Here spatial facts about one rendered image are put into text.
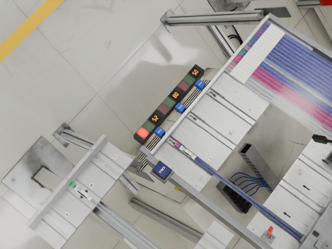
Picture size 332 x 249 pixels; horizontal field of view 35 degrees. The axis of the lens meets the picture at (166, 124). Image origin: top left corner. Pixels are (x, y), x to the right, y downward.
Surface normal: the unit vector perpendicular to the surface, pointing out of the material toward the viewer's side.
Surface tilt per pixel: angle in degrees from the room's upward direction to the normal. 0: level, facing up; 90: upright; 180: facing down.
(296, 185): 44
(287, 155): 0
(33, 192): 0
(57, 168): 0
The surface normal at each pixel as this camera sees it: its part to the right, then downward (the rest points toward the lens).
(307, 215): 0.00, -0.36
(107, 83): 0.54, 0.14
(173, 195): -0.57, -0.67
